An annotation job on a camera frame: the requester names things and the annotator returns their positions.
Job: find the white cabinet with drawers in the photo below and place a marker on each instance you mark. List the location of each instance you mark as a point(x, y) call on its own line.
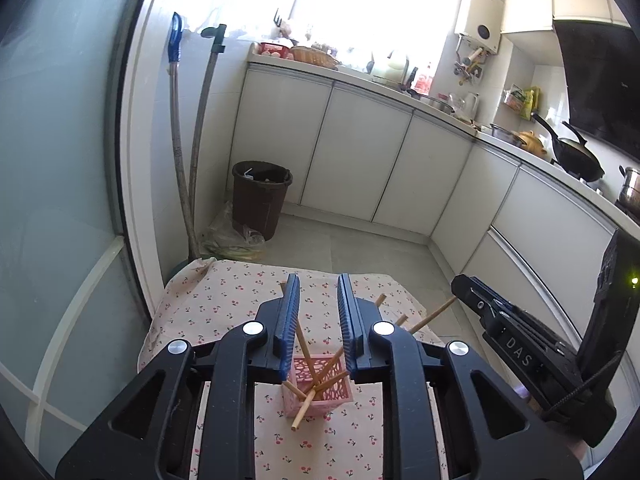
point(540, 210)

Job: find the metal bowl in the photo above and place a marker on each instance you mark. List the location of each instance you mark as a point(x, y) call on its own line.
point(440, 105)

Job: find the white plastic jug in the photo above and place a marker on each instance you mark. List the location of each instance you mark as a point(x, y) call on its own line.
point(395, 67)

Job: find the pink perforated utensil holder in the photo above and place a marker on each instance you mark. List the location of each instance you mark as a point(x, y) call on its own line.
point(330, 400)

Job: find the cherry print tablecloth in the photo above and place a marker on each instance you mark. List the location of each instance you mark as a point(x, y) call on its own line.
point(235, 300)

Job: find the red bottle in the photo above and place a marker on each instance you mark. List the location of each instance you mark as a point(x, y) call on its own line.
point(425, 82)

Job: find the black range hood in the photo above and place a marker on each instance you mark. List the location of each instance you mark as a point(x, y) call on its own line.
point(600, 85)

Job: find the yellow clay pot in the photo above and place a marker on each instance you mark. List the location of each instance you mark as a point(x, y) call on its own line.
point(529, 142)

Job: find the kitchen window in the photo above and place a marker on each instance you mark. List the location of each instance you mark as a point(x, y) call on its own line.
point(350, 10)

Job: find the black wall hooks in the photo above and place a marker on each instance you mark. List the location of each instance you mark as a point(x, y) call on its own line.
point(277, 20)

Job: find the brown trash bin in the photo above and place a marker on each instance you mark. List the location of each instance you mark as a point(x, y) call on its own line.
point(260, 210)

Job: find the plain wooden chopstick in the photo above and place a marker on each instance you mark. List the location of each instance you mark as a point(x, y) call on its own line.
point(432, 315)

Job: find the wicker basket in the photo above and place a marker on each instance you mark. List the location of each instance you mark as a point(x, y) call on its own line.
point(312, 56)

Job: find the metal pan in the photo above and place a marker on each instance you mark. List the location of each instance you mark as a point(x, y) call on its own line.
point(505, 132)

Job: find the wall rack with packets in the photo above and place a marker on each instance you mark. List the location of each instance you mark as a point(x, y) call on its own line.
point(522, 102)

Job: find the white electric kettle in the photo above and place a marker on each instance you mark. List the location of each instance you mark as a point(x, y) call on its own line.
point(471, 107)

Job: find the plastic bag of vegetables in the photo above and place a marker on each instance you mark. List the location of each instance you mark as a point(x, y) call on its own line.
point(225, 240)

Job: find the black wok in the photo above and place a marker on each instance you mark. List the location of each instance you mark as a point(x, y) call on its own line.
point(577, 157)

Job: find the pole with blue grip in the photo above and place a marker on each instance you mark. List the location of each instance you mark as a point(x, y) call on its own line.
point(175, 45)

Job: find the red plastic basket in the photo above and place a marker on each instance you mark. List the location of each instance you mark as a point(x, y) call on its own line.
point(274, 51)

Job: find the bunch of wooden chopsticks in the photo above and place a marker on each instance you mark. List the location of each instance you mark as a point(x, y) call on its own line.
point(303, 412)

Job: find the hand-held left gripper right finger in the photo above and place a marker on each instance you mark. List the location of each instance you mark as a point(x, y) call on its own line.
point(345, 310)

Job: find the white water heater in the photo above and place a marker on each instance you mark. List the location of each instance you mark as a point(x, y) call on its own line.
point(477, 15)

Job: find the white countertop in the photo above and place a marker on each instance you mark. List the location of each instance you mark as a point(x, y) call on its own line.
point(490, 137)

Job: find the frosted glass sliding door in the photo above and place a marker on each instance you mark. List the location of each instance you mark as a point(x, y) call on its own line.
point(60, 160)

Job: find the white cabinet with doors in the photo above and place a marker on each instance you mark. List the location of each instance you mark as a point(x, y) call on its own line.
point(350, 150)

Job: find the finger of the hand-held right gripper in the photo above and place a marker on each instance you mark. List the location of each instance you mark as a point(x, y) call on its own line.
point(505, 305)
point(475, 295)

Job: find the pole with dark hook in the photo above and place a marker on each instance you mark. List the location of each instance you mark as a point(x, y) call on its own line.
point(207, 90)

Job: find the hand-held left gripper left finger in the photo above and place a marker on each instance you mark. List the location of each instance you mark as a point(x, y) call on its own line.
point(290, 310)

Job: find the steel steamer pot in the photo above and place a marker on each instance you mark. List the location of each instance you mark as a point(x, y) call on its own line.
point(631, 187)

